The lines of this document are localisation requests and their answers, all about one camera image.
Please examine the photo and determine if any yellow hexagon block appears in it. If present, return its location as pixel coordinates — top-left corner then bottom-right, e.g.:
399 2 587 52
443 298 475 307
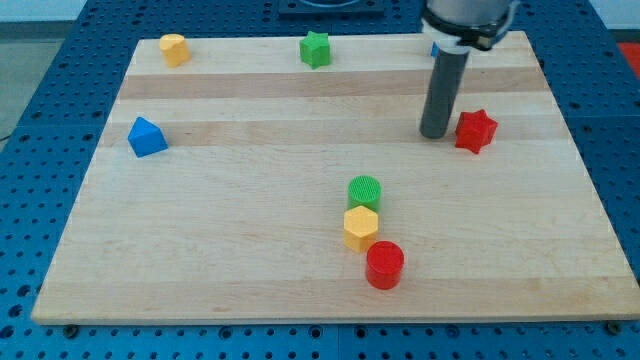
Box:
343 206 379 253

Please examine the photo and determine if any blue block behind arm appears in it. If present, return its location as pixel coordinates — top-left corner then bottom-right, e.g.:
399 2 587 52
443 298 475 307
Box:
431 42 439 58

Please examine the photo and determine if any wooden board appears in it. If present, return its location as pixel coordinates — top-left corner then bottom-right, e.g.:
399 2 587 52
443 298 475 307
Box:
31 31 639 325

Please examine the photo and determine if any green cylinder block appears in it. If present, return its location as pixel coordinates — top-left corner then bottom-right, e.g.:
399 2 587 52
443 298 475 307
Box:
347 175 382 212

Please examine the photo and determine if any red cylinder block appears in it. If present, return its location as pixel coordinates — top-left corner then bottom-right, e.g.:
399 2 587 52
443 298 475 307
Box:
365 241 405 290

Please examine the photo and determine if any green star block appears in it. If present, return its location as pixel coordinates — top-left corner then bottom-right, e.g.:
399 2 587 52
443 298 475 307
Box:
299 31 331 69

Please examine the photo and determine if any red star block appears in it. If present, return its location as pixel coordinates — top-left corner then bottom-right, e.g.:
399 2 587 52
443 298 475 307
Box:
455 109 498 154

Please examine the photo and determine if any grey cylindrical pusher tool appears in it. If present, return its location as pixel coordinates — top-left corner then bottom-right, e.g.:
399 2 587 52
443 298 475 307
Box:
419 49 469 139

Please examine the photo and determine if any blue triangle block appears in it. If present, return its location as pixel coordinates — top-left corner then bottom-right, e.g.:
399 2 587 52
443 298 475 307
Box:
127 117 168 158

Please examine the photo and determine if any yellow heart block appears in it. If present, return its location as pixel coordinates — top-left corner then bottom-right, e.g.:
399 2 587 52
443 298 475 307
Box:
159 33 191 68

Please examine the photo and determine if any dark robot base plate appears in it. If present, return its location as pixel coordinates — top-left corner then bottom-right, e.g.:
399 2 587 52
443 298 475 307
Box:
276 0 385 17

